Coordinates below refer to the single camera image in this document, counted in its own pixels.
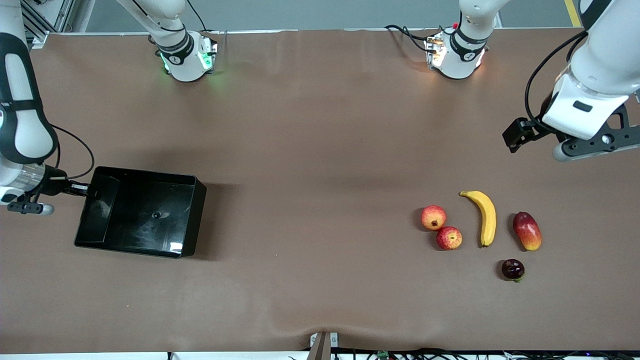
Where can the black plastic box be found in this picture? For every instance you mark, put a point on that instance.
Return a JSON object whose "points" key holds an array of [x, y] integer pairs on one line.
{"points": [[140, 215]]}

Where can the dark purple mangosteen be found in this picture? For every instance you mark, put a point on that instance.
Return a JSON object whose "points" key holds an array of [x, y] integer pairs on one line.
{"points": [[512, 269]]}

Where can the small green circuit board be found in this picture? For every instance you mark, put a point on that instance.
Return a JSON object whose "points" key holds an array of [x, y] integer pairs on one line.
{"points": [[383, 354]]}

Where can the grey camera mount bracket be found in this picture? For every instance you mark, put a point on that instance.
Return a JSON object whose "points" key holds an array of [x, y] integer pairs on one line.
{"points": [[322, 345]]}

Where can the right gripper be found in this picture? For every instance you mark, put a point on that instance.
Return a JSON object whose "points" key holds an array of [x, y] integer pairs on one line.
{"points": [[51, 185]]}

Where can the red pomegranate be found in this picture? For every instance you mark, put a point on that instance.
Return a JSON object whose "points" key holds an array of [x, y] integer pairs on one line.
{"points": [[433, 218]]}

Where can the brown table mat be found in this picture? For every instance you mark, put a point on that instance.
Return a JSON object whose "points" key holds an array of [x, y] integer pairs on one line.
{"points": [[300, 275]]}

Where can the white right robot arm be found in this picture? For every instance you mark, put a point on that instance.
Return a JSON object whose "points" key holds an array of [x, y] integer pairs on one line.
{"points": [[30, 130]]}

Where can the aluminium frame profile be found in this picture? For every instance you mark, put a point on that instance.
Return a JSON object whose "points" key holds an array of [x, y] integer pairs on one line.
{"points": [[47, 20]]}

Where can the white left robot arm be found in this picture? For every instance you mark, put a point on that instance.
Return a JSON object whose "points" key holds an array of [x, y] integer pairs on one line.
{"points": [[610, 50]]}

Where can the red yellow mango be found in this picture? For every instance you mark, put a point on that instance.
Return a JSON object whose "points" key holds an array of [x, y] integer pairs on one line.
{"points": [[527, 231]]}

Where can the yellow banana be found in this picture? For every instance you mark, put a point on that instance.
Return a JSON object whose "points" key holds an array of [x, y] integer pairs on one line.
{"points": [[489, 215]]}

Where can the red yellow apple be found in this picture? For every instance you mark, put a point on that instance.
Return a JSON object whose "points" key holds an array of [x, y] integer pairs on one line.
{"points": [[449, 238]]}

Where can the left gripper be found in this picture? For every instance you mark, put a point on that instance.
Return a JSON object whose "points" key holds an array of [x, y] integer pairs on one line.
{"points": [[523, 131]]}

